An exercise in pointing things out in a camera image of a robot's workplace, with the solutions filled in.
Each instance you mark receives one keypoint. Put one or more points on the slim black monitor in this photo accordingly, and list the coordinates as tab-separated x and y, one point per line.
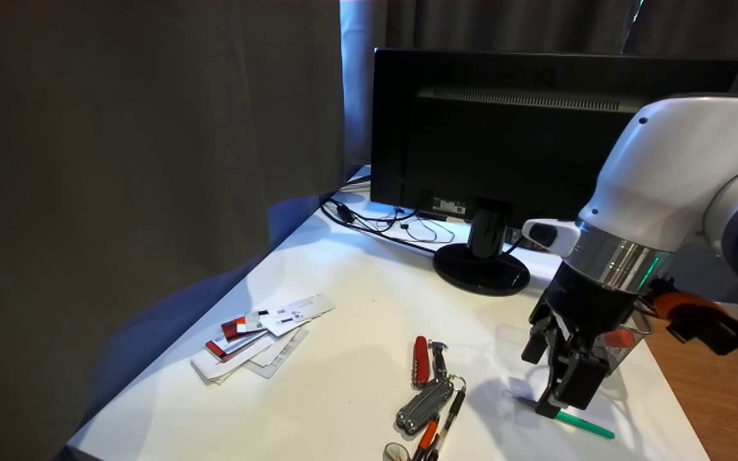
513	128

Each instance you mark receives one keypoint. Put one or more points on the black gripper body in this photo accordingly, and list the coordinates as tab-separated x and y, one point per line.
587	315

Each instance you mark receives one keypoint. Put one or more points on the red pocket knife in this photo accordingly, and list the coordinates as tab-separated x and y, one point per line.
422	362

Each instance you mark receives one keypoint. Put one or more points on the green pen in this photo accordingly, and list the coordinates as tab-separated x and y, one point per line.
587	425

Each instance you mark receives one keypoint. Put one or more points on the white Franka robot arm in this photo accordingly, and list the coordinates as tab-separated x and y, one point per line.
686	163

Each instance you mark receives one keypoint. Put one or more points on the orange black pen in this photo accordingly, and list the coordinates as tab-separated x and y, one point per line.
446	419

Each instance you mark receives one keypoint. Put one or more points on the orange capped glue stick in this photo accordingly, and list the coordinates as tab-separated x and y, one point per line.
619	338

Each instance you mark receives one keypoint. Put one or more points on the gray mesh pen holder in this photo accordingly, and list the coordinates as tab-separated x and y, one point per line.
637	360

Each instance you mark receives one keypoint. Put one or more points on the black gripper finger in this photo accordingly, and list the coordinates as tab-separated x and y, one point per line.
539	345
573	385

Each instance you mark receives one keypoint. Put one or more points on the gray key fob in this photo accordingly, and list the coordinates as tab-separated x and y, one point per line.
424	407

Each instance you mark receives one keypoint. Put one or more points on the silver metal key clip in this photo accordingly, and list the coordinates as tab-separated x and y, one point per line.
440	360

